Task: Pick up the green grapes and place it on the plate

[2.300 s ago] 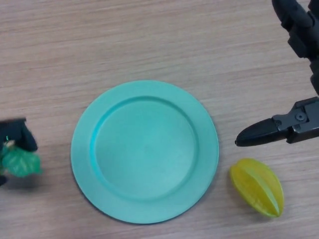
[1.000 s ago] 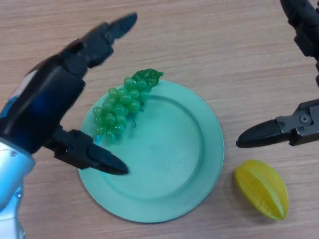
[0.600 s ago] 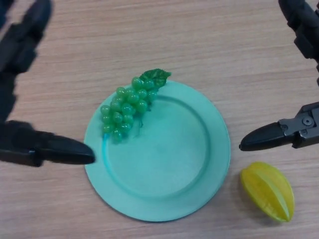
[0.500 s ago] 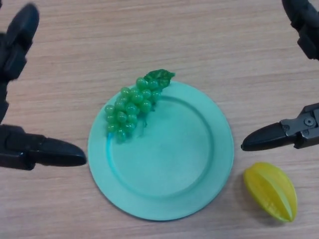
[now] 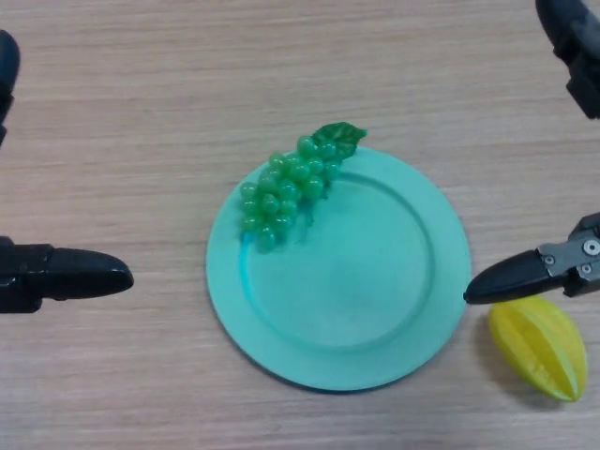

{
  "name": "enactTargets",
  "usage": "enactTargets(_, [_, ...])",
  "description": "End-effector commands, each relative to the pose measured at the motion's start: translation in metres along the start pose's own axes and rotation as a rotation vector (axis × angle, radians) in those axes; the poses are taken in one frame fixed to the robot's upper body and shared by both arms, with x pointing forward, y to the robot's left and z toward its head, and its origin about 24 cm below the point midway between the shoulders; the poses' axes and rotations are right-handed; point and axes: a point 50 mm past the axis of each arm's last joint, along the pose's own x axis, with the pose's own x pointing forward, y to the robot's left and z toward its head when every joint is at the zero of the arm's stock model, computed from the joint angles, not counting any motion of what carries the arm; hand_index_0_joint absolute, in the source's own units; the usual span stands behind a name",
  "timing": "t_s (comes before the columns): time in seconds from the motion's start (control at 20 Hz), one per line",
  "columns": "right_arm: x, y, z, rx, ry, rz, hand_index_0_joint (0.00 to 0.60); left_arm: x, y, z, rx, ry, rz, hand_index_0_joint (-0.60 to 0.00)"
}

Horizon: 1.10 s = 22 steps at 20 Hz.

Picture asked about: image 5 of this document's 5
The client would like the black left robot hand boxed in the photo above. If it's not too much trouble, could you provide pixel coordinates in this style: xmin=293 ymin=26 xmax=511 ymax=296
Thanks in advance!
xmin=0 ymin=29 xmax=136 ymax=316

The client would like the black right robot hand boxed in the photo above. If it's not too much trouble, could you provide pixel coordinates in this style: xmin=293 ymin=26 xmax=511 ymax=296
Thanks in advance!
xmin=460 ymin=0 xmax=600 ymax=308

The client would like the green grapes bunch with leaf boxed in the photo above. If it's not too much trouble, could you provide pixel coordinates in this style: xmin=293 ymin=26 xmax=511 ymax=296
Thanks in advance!
xmin=239 ymin=121 xmax=369 ymax=255

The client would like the teal round plate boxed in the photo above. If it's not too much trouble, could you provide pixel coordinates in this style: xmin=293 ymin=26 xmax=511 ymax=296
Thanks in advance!
xmin=205 ymin=145 xmax=473 ymax=393

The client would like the yellow starfruit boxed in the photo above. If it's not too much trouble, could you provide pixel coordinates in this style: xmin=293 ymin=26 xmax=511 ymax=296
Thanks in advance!
xmin=487 ymin=295 xmax=589 ymax=405

